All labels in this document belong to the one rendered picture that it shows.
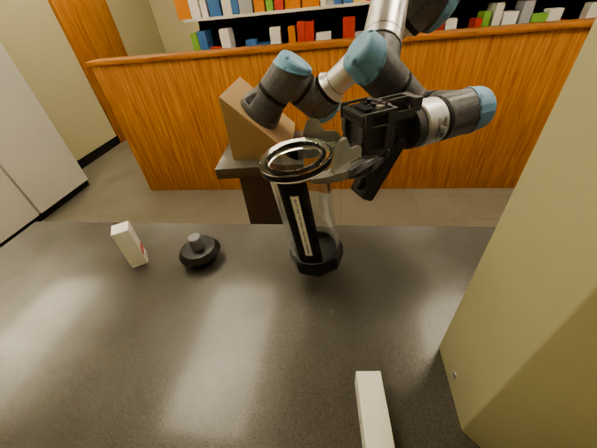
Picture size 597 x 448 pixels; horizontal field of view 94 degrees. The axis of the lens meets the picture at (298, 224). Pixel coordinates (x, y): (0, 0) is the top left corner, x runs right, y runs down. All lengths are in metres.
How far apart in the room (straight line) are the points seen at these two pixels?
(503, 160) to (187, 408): 2.64
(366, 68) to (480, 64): 1.89
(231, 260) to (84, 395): 0.32
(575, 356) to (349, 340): 0.30
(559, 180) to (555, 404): 0.19
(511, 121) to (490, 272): 2.32
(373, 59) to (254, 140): 0.58
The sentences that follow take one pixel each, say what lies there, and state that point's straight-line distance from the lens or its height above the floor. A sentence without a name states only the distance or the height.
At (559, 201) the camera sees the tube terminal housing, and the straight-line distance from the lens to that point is 0.28.
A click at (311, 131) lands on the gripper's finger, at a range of 0.47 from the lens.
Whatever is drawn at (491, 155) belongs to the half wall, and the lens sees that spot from 2.71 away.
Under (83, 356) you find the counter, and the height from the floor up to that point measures 0.94.
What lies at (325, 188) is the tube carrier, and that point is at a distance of 0.42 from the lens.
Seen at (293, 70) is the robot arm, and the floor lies 1.21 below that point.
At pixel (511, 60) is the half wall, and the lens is 2.48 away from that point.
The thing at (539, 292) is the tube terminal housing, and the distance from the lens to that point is 0.30.
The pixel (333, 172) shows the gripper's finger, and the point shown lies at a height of 1.20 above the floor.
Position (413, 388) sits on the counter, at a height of 0.94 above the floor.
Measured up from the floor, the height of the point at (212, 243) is 0.98.
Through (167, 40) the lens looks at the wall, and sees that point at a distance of 6.21.
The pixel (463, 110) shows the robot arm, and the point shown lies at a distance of 0.54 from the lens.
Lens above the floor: 1.39
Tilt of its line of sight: 39 degrees down
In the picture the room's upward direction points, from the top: 6 degrees counter-clockwise
